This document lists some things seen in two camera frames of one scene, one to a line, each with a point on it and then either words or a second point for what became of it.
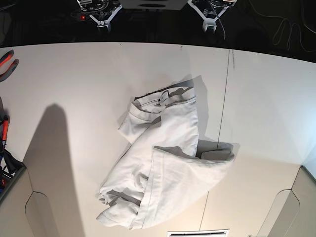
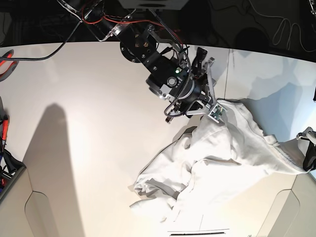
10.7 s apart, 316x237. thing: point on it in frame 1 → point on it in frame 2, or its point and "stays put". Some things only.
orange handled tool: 5,130 stays put
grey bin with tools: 11,168 stays put
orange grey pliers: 3,59 stays put
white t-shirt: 164,172 → 206,169
